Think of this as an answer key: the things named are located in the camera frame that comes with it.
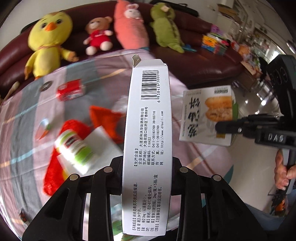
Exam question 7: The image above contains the plaid pink grey tablecloth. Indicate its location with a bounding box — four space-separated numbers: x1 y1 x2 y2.
1 50 152 237

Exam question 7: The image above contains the wooden side table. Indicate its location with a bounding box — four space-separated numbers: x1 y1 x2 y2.
237 60 261 92

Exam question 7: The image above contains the green dinosaur plush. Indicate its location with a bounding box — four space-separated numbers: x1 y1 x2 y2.
151 3 185 54

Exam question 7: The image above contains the long white medicine box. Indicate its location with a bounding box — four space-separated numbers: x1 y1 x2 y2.
122 55 173 237

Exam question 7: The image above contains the dark red leather sofa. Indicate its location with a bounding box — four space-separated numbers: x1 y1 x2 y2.
1 1 243 96

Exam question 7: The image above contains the teddy bear red outfit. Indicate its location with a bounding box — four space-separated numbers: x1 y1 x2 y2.
83 16 113 56

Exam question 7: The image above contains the orange-red snack wrapper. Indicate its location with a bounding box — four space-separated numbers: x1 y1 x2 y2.
89 105 123 144

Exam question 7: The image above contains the yellow chick plush toy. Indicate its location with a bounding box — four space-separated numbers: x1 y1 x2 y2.
23 11 79 80

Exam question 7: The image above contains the pink carrot rabbit plush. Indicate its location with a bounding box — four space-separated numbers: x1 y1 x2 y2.
114 1 149 51

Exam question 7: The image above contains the blue plastic toy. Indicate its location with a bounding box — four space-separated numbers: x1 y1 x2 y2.
182 44 197 53

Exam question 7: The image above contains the red tissue pack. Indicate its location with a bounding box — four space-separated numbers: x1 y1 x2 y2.
56 79 86 101

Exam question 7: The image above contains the white green bottle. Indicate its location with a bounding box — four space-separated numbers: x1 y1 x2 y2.
54 130 95 166

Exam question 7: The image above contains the white snack box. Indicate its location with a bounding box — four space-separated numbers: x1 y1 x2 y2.
179 85 237 147

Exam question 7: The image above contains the large red snack bag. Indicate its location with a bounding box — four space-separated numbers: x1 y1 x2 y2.
43 120 92 196

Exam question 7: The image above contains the right human hand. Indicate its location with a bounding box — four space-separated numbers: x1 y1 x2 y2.
274 150 296 191

